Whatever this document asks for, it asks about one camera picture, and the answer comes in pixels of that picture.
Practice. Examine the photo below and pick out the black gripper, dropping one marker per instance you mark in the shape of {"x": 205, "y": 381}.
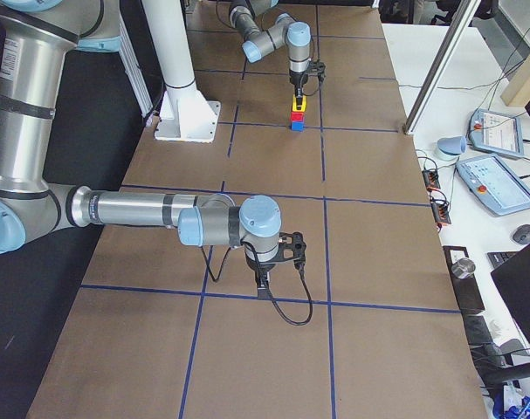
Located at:
{"x": 258, "y": 267}
{"x": 298, "y": 81}

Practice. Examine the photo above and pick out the yellow wooden block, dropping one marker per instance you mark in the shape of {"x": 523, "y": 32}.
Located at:
{"x": 299, "y": 104}

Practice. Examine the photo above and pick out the red wooden block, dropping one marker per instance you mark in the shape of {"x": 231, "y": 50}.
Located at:
{"x": 297, "y": 117}

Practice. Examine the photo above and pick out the blue wooden block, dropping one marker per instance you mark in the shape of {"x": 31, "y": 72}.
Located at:
{"x": 297, "y": 126}

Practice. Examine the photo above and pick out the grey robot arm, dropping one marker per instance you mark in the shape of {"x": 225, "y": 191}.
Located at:
{"x": 296, "y": 35}
{"x": 85, "y": 137}

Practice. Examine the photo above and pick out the orange black connector block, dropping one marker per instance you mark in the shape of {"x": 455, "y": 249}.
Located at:
{"x": 431, "y": 179}

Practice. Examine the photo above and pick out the light blue tape roll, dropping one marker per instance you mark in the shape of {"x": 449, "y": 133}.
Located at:
{"x": 450, "y": 148}

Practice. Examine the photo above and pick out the metal cup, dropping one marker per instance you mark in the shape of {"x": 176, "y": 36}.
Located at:
{"x": 463, "y": 268}

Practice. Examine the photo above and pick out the black box under cup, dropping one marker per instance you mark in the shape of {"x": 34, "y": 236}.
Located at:
{"x": 466, "y": 289}

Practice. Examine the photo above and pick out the far teach pendant tablet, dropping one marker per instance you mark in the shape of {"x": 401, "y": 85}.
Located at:
{"x": 498, "y": 133}

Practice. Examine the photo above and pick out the teach pendant tablet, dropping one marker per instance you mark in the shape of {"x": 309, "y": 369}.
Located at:
{"x": 494, "y": 184}
{"x": 498, "y": 133}

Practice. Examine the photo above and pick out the near teach pendant tablet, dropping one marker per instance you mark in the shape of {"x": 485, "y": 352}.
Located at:
{"x": 494, "y": 184}

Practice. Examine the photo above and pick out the wooden beam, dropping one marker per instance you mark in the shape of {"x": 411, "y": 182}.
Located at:
{"x": 517, "y": 93}

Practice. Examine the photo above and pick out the black keyboard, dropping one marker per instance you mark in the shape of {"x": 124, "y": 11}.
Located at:
{"x": 498, "y": 258}

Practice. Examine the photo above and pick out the black monitor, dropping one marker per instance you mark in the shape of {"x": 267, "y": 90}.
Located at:
{"x": 512, "y": 279}

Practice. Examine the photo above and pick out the black computer mouse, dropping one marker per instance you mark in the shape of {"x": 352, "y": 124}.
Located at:
{"x": 522, "y": 234}

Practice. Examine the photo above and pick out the white camera stand post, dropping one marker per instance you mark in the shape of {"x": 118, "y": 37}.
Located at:
{"x": 185, "y": 114}

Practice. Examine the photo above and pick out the aluminium frame post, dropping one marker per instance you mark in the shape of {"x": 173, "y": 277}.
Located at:
{"x": 464, "y": 15}

